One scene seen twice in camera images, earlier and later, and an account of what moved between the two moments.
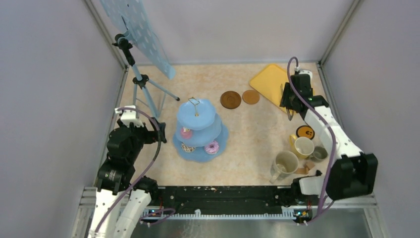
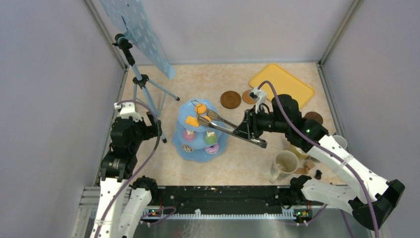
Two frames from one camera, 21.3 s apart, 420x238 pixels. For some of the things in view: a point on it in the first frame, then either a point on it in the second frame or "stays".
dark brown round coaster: x=230 y=99 stays
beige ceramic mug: x=285 y=163 stays
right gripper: x=285 y=102 → x=249 y=125
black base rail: x=226 y=197 stays
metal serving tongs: x=289 y=117 → x=213 y=120
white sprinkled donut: x=187 y=149 stays
